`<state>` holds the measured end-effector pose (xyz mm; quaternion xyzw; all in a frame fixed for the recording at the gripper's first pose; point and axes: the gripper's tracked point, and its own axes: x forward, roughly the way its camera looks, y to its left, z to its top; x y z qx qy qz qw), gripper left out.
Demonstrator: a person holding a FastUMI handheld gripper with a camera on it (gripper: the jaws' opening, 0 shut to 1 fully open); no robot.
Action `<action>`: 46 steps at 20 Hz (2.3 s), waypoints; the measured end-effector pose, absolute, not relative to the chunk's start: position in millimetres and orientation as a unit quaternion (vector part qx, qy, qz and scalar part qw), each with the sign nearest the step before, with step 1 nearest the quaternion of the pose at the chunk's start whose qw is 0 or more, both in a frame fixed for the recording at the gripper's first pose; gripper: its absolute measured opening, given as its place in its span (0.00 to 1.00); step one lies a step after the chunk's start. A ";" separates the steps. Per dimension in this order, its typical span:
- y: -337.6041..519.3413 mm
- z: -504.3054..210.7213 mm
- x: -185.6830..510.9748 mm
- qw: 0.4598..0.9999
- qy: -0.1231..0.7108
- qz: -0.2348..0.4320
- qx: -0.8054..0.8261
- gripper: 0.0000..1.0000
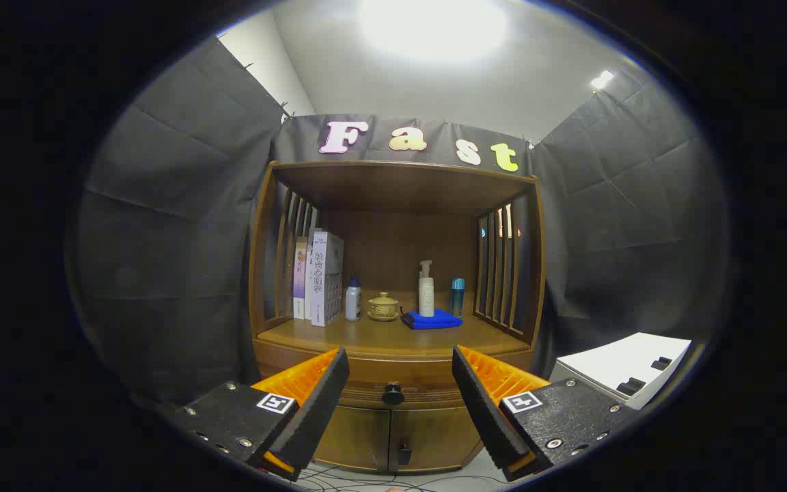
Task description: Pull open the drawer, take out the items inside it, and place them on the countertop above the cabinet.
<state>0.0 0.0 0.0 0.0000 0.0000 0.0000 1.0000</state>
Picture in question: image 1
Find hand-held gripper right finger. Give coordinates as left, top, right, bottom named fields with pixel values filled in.
left=452, top=345, right=640, bottom=482

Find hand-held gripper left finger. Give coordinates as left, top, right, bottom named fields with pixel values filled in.
left=174, top=347, right=351, bottom=482

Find wooden cabinet door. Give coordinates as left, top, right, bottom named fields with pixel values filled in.
left=313, top=403, right=391, bottom=472
left=390, top=407, right=483, bottom=472

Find wooden countertop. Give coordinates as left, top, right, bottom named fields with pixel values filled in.
left=259, top=311, right=531, bottom=357

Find wooden cabinet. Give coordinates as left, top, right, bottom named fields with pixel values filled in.
left=249, top=160, right=546, bottom=476

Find blue folded cloth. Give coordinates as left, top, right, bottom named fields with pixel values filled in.
left=400, top=307, right=464, bottom=331

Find white bottle blue cap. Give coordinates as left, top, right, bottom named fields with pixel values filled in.
left=345, top=275, right=362, bottom=322

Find yellow lidded tea cup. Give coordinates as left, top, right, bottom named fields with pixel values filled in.
left=367, top=292, right=401, bottom=323

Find white pump bottle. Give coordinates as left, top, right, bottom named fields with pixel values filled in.
left=418, top=260, right=436, bottom=318

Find thick white book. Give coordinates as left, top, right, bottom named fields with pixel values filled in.
left=305, top=229, right=345, bottom=327

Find thin purple book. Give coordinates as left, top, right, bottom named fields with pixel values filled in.
left=292, top=236, right=309, bottom=320

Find white grey plastic storage unit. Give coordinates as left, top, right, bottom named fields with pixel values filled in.
left=549, top=332, right=693, bottom=411

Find large ceiling light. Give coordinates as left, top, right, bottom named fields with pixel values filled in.
left=358, top=0, right=509, bottom=66

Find black floor cables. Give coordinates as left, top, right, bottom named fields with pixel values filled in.
left=298, top=465, right=510, bottom=492

